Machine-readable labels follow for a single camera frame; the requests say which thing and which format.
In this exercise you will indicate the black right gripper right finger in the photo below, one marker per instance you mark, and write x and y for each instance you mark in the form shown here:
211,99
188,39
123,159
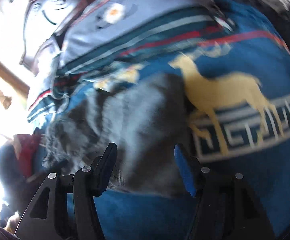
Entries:
227,207

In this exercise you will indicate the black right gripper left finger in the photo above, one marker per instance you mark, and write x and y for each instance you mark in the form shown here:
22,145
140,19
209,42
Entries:
63,206

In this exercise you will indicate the grey denim pants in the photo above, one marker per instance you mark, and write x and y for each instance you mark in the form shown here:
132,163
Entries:
145,122

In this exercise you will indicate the red cloth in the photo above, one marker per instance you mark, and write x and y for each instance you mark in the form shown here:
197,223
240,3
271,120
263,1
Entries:
25,147

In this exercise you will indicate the blue deer pattern blanket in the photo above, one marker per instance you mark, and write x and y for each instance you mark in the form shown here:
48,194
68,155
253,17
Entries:
237,100

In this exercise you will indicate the grey blue striped pillow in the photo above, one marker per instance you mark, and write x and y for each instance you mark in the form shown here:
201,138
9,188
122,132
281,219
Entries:
75,42

